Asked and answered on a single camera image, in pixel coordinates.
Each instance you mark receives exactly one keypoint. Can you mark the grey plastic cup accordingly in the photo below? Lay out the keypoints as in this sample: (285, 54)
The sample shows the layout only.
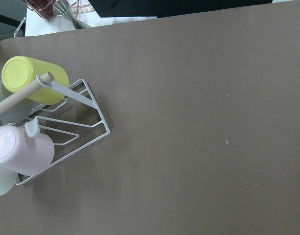
(19, 111)

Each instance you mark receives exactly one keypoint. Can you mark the yellow plastic cup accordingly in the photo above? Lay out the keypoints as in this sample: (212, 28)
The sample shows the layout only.
(19, 71)

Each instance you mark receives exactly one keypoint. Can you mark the pink plastic cup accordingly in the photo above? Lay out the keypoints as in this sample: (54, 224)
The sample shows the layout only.
(22, 154)

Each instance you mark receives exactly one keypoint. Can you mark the white plastic cup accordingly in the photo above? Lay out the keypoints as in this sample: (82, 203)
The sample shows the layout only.
(7, 180)

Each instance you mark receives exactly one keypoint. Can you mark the black device on desk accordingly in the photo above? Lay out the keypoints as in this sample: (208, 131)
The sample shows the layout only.
(165, 8)

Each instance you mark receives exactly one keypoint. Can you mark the white wire cup rack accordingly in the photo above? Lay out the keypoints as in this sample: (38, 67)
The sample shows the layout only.
(73, 125)

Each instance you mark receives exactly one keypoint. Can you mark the copper wire bottle rack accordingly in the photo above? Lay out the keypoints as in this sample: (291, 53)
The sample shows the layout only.
(44, 8)

